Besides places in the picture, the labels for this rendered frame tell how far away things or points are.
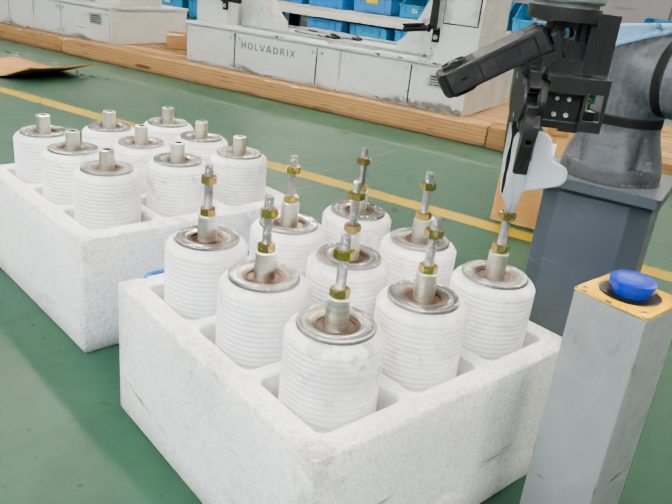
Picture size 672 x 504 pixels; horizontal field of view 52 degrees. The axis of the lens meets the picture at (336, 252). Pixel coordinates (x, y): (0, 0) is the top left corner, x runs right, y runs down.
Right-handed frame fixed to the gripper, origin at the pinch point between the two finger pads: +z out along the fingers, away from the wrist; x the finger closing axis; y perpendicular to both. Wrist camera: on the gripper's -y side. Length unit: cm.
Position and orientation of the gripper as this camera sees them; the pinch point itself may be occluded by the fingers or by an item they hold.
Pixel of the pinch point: (505, 197)
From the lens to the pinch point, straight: 77.3
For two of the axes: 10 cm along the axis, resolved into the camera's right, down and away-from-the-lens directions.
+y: 9.9, 1.2, -0.3
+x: 0.8, -3.7, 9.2
